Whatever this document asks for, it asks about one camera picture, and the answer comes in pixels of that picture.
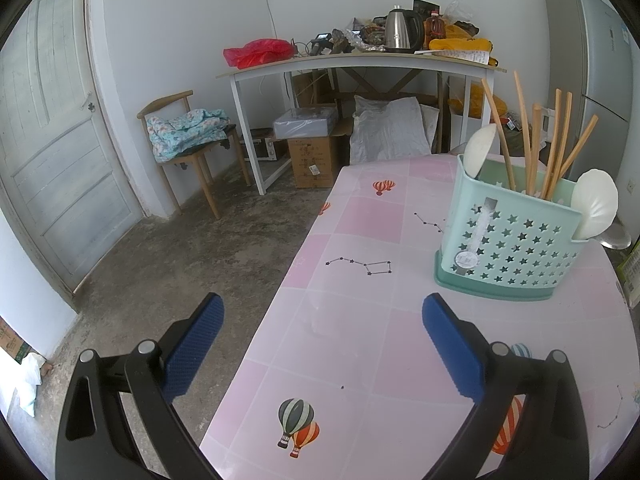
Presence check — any steel electric kettle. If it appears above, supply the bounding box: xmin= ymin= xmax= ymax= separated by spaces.
xmin=383 ymin=5 xmax=426 ymax=54

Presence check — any wooden chair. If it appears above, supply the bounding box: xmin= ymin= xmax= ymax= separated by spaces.
xmin=137 ymin=90 xmax=252 ymax=220

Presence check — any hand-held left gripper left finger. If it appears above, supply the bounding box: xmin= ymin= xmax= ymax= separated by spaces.
xmin=55 ymin=292 xmax=226 ymax=480

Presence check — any white ceramic spoon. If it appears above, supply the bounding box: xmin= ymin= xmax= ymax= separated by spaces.
xmin=462 ymin=123 xmax=499 ymax=181
xmin=571 ymin=168 xmax=620 ymax=242

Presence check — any grey flat box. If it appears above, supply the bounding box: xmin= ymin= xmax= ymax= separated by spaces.
xmin=272 ymin=106 xmax=341 ymax=139

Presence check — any white sack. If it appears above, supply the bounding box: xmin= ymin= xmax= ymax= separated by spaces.
xmin=348 ymin=94 xmax=434 ymax=166

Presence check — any wall cable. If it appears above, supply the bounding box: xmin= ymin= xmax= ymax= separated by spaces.
xmin=261 ymin=0 xmax=302 ymax=57

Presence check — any white crumpled bag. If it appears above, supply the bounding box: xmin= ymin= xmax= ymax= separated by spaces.
xmin=14 ymin=351 xmax=47 ymax=419

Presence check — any amber bottle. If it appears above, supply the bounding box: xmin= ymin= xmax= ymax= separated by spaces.
xmin=425 ymin=12 xmax=446 ymax=42

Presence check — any white plastic stool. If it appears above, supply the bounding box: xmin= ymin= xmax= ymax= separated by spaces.
xmin=541 ymin=107 xmax=560 ymax=143

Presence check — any cardboard box with label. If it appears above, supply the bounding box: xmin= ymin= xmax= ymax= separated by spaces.
xmin=287 ymin=132 xmax=352 ymax=189

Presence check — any red plastic bag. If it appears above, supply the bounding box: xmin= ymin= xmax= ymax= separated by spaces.
xmin=223 ymin=38 xmax=296 ymax=70

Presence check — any white desk with wooden top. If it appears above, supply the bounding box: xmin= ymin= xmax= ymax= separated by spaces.
xmin=216 ymin=52 xmax=508 ymax=197

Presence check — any black device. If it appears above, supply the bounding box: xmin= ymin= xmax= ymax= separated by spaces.
xmin=307 ymin=32 xmax=334 ymax=56

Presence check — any green printed box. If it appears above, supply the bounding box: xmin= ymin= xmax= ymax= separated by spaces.
xmin=617 ymin=239 xmax=640 ymax=311

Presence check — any grey refrigerator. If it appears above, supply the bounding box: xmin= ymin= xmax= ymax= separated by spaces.
xmin=543 ymin=0 xmax=637 ymax=182

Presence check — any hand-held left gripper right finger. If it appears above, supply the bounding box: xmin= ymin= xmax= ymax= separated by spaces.
xmin=421 ymin=292 xmax=591 ymax=480

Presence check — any white panel door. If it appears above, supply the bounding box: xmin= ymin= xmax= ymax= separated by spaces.
xmin=0 ymin=0 xmax=147 ymax=307

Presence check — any blue floral cloth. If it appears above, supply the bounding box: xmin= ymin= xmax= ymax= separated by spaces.
xmin=145 ymin=108 xmax=232 ymax=164

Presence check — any teal star-holed utensil holder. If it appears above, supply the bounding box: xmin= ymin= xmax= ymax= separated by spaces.
xmin=434 ymin=154 xmax=584 ymax=302

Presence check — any bunch of wooden chopsticks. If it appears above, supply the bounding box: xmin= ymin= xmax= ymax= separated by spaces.
xmin=481 ymin=71 xmax=600 ymax=201

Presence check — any pile of dark clutter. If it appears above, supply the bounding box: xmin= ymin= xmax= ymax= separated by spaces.
xmin=331 ymin=16 xmax=387 ymax=54

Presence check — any orange plastic bag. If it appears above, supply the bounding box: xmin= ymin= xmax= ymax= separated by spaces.
xmin=447 ymin=91 xmax=507 ymax=122

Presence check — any small toaster oven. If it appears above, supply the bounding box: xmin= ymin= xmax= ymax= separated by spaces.
xmin=239 ymin=128 xmax=279 ymax=163

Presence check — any small printed cardboard box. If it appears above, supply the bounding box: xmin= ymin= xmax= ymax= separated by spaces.
xmin=0 ymin=316 xmax=29 ymax=364

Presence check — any yellow bag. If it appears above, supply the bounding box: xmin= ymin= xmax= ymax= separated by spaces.
xmin=428 ymin=24 xmax=499 ymax=67

